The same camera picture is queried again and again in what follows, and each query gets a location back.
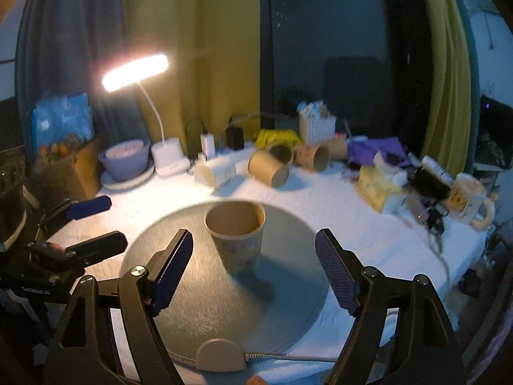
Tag cardboard box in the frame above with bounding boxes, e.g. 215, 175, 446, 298
27, 134, 109, 210

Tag black power adapter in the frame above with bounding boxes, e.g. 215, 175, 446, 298
225, 125, 244, 150

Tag white charger plug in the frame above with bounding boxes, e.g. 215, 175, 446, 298
200, 133, 216, 160

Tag white plastic basket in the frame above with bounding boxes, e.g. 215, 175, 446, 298
299, 115, 337, 144

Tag floral brown cup lying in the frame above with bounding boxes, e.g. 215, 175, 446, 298
293, 144, 330, 173

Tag purple bowl with dish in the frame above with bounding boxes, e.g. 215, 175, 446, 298
97, 139, 149, 182

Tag yellow tissue box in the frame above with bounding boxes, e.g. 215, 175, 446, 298
355, 166, 407, 214

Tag white desk lamp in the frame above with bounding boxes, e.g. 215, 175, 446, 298
101, 52, 190, 178

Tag yellow curtain left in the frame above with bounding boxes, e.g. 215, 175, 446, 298
123, 0, 260, 156

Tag brown cup near basket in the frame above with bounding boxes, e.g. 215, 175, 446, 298
324, 135, 348, 161

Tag white paper cup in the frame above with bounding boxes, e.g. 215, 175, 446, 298
194, 157, 237, 191

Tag black car key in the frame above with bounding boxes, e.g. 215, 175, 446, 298
426, 206, 445, 235

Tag round grey placemat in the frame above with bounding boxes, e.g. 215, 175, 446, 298
120, 203, 329, 363

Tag plain brown paper cup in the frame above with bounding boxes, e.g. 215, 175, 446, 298
248, 150, 289, 189

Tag black pouch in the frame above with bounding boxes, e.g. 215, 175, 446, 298
408, 168, 450, 202

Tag white tube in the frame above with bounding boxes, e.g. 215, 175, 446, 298
421, 155, 455, 187

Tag yellow curtain right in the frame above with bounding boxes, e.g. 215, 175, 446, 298
422, 0, 471, 175

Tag white round plate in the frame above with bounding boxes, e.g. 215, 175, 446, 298
100, 160, 157, 192

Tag yellow plastic bag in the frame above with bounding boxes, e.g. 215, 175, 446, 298
254, 129, 303, 149

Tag yellow curtain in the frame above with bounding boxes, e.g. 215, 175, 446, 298
123, 0, 260, 156
422, 0, 471, 175

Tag brown cup open front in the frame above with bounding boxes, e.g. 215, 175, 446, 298
266, 143, 294, 167

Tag blue snack bag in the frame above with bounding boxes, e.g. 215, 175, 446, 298
30, 92, 95, 158

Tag operator hand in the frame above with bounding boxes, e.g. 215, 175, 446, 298
246, 375, 269, 385

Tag purple cloth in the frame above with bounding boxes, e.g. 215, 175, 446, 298
348, 137, 410, 168

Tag floral brown paper cup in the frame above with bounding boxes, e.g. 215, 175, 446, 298
204, 200, 267, 275

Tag black monitor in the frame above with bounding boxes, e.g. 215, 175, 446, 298
475, 96, 512, 169

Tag cream bear mug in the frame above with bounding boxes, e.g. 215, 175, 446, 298
445, 173, 496, 231

